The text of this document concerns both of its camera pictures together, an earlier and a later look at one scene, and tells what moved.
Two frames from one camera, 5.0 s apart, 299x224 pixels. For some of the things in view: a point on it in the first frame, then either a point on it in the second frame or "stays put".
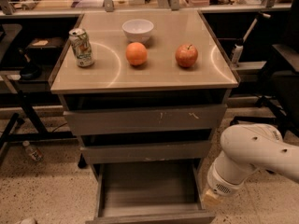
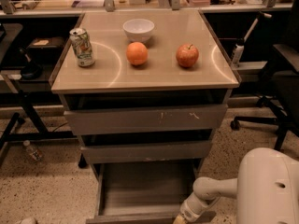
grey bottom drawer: [165, 191] stays put
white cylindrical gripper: [220, 181] -> [187, 210]
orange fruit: [136, 53] stays put
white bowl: [137, 30] stays put
